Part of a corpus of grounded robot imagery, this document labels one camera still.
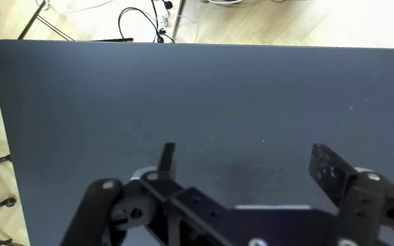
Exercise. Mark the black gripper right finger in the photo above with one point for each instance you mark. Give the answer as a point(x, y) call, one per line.
point(330, 171)

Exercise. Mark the metal stand legs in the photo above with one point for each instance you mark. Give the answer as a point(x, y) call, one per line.
point(43, 6)

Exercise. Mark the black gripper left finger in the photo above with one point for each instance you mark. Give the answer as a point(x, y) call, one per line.
point(166, 167)

